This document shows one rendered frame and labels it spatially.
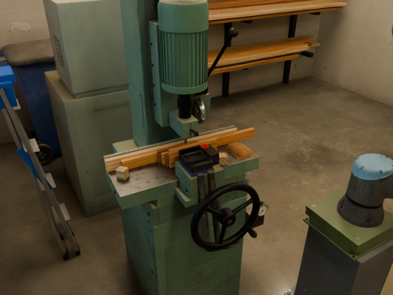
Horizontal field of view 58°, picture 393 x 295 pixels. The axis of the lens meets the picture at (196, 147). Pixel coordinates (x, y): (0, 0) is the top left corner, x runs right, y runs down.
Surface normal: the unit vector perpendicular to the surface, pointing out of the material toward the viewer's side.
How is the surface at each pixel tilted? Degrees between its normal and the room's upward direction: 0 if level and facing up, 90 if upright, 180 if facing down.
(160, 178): 0
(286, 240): 0
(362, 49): 90
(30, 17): 90
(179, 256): 90
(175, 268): 90
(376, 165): 5
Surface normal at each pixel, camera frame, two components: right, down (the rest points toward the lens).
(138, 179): 0.00, -0.87
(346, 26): -0.87, 0.25
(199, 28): 0.62, 0.39
